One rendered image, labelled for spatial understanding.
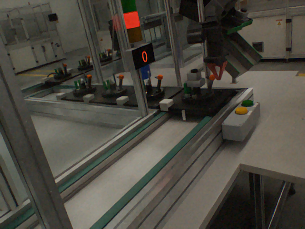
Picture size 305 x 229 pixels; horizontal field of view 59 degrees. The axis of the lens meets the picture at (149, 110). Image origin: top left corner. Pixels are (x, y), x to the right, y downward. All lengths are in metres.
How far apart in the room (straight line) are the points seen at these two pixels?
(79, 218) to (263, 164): 0.56
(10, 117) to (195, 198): 0.57
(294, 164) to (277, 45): 4.48
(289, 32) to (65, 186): 4.77
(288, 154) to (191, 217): 0.40
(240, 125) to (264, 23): 4.46
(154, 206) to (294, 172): 0.43
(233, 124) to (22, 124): 0.71
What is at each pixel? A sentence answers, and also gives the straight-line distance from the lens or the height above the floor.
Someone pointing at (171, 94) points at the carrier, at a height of 0.97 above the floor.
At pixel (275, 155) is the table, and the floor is 0.86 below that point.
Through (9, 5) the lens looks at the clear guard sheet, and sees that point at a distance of 0.78.
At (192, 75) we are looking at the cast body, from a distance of 1.13.
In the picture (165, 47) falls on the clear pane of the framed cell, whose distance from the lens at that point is 2.25.
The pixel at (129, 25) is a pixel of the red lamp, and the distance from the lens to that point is 1.00.
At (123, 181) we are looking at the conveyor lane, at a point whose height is 0.92.
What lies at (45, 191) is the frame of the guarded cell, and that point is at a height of 1.17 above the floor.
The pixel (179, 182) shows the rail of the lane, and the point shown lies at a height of 0.92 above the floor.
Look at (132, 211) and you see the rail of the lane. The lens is 0.65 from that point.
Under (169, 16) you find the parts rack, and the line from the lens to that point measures 1.38.
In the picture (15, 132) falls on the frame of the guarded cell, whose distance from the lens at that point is 0.37.
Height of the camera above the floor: 1.38
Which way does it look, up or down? 21 degrees down
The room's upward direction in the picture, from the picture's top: 11 degrees counter-clockwise
